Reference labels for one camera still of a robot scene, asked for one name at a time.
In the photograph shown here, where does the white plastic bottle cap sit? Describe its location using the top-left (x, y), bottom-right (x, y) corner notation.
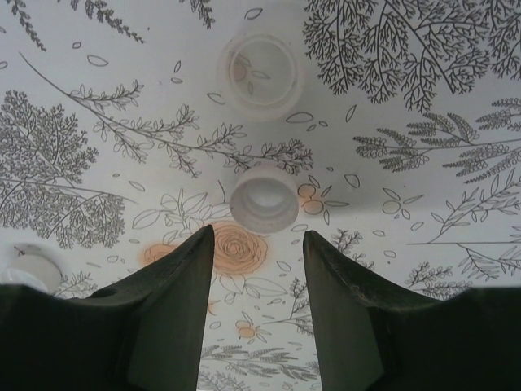
top-left (229, 161), bottom-right (301, 236)
top-left (0, 243), bottom-right (64, 295)

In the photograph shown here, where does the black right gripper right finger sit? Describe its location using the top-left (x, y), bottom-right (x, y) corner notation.
top-left (303, 230), bottom-right (521, 391)

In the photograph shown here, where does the clear unlabelled plastic bottle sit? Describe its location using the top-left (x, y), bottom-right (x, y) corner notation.
top-left (215, 20), bottom-right (304, 123)

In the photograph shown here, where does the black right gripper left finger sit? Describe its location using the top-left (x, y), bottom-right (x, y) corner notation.
top-left (0, 223), bottom-right (216, 391)

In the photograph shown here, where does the floral patterned table cover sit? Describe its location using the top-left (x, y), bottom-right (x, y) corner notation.
top-left (0, 0), bottom-right (521, 391)

